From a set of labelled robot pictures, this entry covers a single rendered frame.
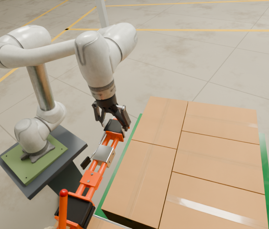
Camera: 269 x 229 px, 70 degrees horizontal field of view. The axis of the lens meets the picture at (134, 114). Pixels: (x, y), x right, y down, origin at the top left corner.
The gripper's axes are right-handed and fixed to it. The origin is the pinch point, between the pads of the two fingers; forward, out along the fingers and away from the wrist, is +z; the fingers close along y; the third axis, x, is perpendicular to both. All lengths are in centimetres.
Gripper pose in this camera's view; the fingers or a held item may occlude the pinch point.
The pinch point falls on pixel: (115, 129)
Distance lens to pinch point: 83.7
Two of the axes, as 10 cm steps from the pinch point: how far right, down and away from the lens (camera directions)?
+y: 9.3, 1.5, -3.2
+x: 3.3, -7.0, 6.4
